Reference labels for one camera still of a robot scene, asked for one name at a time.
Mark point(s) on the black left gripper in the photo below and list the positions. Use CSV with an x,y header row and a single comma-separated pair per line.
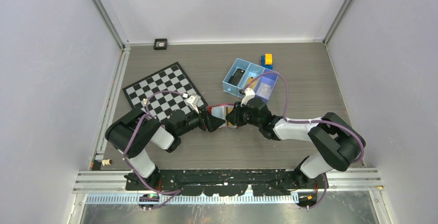
x,y
212,122

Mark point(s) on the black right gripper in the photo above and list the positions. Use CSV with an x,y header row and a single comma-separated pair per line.
x,y
232,116

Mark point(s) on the orange card with black stripe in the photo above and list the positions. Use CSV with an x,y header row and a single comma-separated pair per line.
x,y
228,109

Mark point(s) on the red leather card holder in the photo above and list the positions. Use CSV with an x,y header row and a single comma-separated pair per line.
x,y
218,112

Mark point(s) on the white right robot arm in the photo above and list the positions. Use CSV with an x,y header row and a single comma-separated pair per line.
x,y
338,144

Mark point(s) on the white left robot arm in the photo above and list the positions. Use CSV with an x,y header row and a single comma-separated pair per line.
x,y
132,132

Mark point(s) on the black card in drawer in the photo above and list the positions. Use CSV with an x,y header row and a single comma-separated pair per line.
x,y
236,77

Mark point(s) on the grey card in drawer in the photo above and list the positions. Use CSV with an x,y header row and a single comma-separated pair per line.
x,y
264,90

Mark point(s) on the light blue left drawer box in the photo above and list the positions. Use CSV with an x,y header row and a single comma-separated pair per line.
x,y
228,88

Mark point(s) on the light blue drawer box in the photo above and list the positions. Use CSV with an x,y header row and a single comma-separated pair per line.
x,y
228,88
253,70

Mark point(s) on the purple drawer box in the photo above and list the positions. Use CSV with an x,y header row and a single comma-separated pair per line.
x,y
270,79

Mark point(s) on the black white chessboard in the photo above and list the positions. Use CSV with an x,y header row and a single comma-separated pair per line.
x,y
171,78

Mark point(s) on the light blue middle drawer box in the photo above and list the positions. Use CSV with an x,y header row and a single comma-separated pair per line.
x,y
253,70

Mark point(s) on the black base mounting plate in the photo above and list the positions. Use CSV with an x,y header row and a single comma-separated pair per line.
x,y
225,182

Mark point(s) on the blue orange toy block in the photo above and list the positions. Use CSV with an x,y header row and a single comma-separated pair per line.
x,y
267,61

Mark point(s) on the small beige chess piece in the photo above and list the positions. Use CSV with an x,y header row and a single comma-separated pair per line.
x,y
106,162

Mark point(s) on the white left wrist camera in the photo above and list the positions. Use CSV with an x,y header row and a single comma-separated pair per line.
x,y
192,101

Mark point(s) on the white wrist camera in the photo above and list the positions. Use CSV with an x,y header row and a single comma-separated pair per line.
x,y
248,95
192,101

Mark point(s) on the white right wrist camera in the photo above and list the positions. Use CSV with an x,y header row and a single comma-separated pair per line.
x,y
248,95

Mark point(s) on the black square wall socket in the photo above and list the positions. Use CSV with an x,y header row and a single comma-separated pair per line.
x,y
160,44

